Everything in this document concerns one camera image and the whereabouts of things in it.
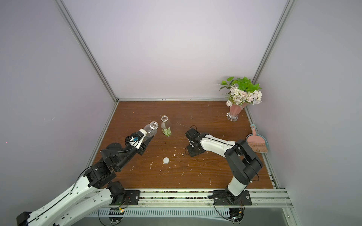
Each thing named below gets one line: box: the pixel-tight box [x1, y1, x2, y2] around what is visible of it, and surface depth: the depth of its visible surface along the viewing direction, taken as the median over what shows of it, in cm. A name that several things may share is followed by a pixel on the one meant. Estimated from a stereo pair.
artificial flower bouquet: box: [218, 76, 264, 107], surface depth 86 cm
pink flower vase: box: [226, 102, 247, 122], surface depth 103 cm
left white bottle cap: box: [163, 156, 170, 165], surface depth 87 cm
